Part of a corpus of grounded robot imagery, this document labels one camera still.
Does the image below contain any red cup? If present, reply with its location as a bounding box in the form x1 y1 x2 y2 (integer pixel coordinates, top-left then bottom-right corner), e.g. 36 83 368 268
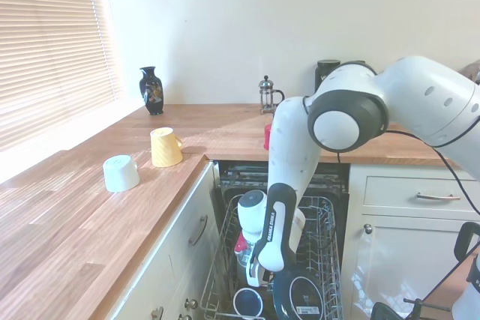
263 123 275 151

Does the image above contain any cream window blind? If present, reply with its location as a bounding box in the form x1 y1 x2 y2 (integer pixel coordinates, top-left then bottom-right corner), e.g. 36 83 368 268
0 0 124 153

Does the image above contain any black camera stand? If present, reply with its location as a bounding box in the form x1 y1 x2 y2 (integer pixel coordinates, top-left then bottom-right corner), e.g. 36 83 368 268
370 220 480 320

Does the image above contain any gray wire dishwasher rack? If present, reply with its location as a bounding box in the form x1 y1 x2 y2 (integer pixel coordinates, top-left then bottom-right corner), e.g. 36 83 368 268
200 194 344 320

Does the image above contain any dark blue plate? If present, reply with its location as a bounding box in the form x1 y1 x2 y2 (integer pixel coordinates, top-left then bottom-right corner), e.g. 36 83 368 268
271 265 332 320

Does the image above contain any black lidded canister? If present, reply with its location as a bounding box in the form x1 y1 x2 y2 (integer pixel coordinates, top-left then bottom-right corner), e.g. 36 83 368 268
314 58 342 95

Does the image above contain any wrist camera with red mount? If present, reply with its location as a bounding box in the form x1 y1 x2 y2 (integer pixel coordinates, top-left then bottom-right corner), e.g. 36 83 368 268
233 232 258 262

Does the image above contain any glass french press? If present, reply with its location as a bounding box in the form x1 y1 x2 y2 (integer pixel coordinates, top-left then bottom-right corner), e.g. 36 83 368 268
257 74 286 116

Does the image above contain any white ceramic mug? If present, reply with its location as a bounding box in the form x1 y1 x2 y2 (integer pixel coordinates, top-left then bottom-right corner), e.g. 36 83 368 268
102 154 141 194

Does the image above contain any silver drawer handle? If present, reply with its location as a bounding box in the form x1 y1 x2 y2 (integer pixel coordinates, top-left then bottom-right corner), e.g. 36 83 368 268
415 192 462 202

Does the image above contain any yellow ribbed mug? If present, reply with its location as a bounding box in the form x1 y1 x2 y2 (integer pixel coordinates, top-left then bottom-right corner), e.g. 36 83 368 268
149 127 185 168

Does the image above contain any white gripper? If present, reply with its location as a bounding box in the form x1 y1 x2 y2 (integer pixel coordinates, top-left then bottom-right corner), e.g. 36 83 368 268
245 248 273 289

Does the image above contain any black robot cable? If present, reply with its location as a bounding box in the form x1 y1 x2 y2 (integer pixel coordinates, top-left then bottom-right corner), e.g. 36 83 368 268
336 130 480 220

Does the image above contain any white drawer front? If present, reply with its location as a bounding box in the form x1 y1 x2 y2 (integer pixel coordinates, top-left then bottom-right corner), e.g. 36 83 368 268
361 175 480 220

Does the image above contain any stainless steel dishwasher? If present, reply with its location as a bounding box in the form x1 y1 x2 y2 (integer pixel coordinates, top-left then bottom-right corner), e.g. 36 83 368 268
211 159 352 320

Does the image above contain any curved metal cabinet handle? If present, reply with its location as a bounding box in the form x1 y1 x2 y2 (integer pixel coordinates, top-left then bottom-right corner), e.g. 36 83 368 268
187 214 209 247

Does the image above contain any dark blue painted vase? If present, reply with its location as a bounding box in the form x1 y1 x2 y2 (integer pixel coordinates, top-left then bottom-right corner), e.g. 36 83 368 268
139 65 165 117

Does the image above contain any dark blue mug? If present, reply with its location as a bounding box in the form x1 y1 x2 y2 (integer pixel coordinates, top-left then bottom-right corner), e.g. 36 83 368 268
232 287 264 316

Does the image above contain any white cabinet door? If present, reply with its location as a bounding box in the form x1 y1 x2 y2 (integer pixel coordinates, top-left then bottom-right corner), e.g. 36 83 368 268
358 214 474 320

